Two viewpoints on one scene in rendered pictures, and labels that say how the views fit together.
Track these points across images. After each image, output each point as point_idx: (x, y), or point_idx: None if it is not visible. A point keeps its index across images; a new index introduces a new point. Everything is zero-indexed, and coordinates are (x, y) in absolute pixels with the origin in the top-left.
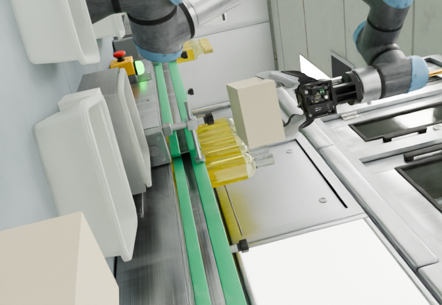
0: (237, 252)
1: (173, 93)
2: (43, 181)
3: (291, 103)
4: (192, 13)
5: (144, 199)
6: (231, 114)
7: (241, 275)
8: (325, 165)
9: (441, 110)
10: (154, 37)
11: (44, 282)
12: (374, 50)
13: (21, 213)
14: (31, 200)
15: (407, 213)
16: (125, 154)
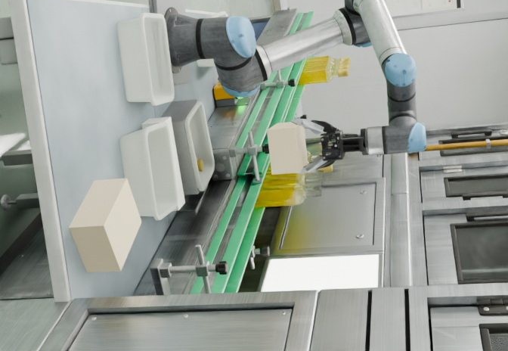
0: (267, 259)
1: (260, 120)
2: (120, 166)
3: None
4: (265, 62)
5: (201, 201)
6: None
7: (261, 274)
8: (382, 209)
9: None
10: (230, 79)
11: (105, 199)
12: (391, 114)
13: (105, 177)
14: (112, 173)
15: (422, 259)
16: (186, 163)
